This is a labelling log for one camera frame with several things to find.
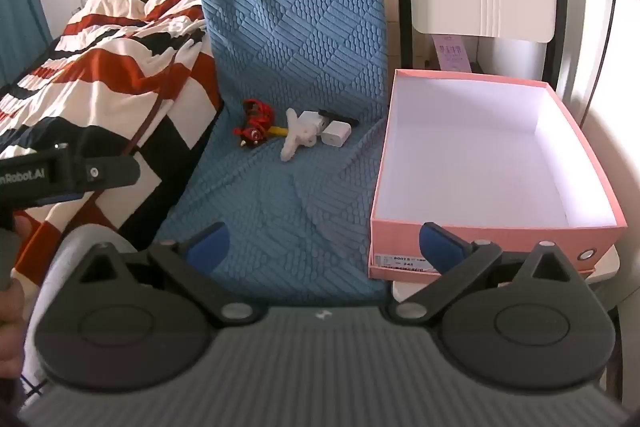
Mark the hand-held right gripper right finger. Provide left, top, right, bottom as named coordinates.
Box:
left=387, top=222, right=573, bottom=325

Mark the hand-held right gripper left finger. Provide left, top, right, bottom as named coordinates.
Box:
left=77, top=223, right=261, bottom=325

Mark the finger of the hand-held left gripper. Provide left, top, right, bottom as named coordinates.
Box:
left=31, top=154, right=143, bottom=206

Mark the pink shoe box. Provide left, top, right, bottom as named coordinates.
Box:
left=370, top=68, right=630, bottom=278

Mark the red toy figure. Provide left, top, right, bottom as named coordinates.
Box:
left=235, top=99, right=275, bottom=148

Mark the white knitted toy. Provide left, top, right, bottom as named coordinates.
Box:
left=280, top=108, right=321, bottom=164

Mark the black cylinder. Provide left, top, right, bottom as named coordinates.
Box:
left=317, top=108, right=360, bottom=128

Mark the person's left hand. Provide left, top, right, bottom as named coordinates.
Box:
left=0, top=213, right=32, bottom=379

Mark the pink shoe box lid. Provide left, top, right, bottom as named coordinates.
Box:
left=368, top=253, right=608, bottom=281

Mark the white cloth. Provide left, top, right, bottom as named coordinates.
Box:
left=20, top=226, right=143, bottom=408

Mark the striped blanket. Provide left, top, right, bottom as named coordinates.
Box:
left=0, top=0, right=223, bottom=288

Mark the white charger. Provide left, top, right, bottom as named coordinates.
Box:
left=320, top=119, right=353, bottom=148

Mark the white adapter block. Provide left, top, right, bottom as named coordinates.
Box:
left=300, top=109, right=330, bottom=132

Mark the purple paper tag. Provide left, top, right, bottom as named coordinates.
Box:
left=434, top=34, right=473, bottom=74

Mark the blue textured chair cover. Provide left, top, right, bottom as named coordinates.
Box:
left=155, top=0, right=396, bottom=308

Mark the black cable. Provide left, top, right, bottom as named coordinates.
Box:
left=577, top=0, right=620, bottom=130

